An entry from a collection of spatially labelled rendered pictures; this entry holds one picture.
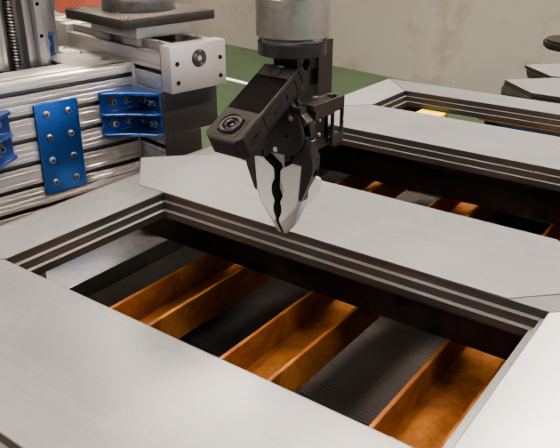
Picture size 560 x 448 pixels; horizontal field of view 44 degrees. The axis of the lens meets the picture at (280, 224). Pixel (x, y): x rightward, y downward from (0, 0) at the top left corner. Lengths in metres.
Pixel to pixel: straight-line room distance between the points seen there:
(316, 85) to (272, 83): 0.07
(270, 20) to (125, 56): 0.80
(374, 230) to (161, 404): 0.41
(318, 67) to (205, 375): 0.34
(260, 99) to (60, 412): 0.34
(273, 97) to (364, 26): 5.18
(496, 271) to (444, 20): 4.62
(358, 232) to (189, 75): 0.60
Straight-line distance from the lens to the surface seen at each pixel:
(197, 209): 0.99
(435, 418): 0.86
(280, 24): 0.70
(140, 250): 1.24
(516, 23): 5.10
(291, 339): 0.98
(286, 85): 0.70
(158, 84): 1.39
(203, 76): 1.40
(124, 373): 0.65
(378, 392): 1.10
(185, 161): 1.16
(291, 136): 0.72
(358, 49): 5.91
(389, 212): 0.96
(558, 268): 0.87
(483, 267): 0.84
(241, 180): 1.07
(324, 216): 0.94
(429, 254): 0.86
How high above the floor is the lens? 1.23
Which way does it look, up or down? 24 degrees down
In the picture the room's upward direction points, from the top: straight up
